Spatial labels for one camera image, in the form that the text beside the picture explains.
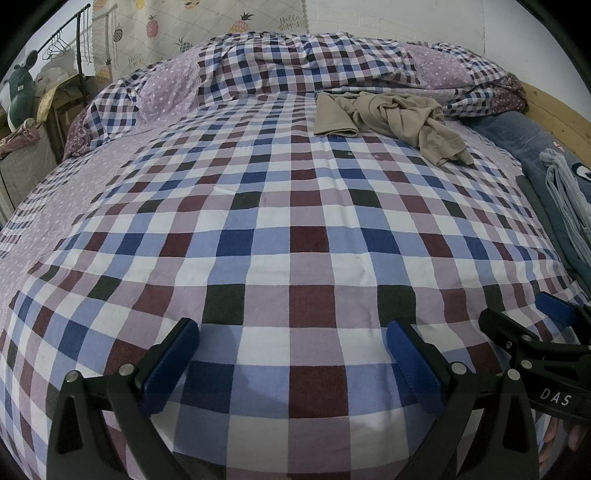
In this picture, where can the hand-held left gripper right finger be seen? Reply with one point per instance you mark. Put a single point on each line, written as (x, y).
(411, 364)

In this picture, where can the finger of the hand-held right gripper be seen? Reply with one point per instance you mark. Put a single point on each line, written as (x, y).
(503, 330)
(556, 311)

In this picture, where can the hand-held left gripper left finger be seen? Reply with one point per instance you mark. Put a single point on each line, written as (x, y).
(178, 364)

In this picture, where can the beige pants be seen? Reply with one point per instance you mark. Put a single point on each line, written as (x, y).
(397, 120)

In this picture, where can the black clothes rack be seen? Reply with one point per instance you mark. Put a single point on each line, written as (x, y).
(84, 46)

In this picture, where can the person's right hand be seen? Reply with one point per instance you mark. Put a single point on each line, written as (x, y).
(549, 438)

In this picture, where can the light blue cloth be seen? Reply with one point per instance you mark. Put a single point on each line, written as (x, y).
(565, 198)

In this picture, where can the cardboard boxes clutter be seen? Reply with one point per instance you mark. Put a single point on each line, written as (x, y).
(27, 175)

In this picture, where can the cardboard box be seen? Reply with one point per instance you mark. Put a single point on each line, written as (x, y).
(69, 115)

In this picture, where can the pink cloth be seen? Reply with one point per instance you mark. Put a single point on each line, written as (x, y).
(18, 136)

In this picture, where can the yellow cloth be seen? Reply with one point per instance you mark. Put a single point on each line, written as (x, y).
(46, 102)

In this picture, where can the green plush toy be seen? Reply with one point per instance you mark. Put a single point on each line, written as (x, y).
(21, 92)

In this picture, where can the checkered quilt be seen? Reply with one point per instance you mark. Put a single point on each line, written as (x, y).
(295, 64)

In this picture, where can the wooden bed frame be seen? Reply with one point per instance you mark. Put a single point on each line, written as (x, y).
(563, 115)

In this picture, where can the pineapple print wall cloth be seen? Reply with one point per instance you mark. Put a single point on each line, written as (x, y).
(184, 27)

